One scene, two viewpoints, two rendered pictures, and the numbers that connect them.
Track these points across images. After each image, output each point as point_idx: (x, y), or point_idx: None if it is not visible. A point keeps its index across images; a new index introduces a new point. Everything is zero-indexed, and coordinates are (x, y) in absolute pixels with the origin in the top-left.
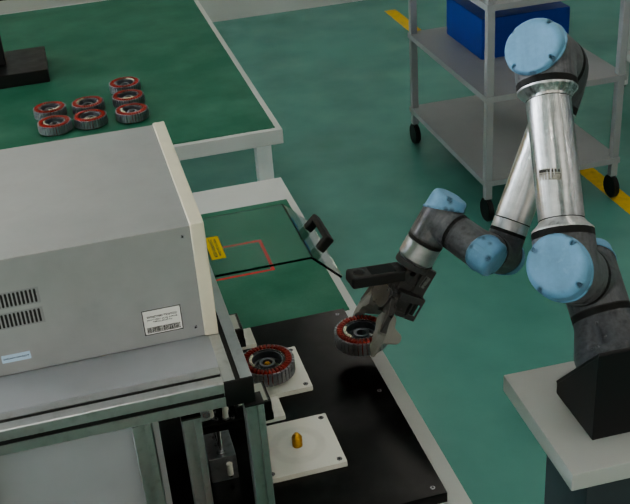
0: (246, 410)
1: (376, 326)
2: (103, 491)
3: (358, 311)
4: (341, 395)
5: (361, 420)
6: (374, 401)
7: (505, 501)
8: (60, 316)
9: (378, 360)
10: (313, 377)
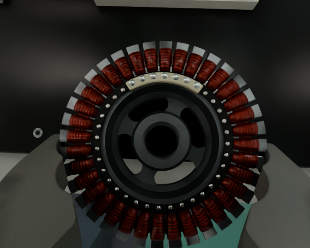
0: None
1: (47, 187)
2: None
3: (264, 167)
4: (56, 53)
5: None
6: (8, 109)
7: (213, 242)
8: None
9: (172, 178)
10: (139, 19)
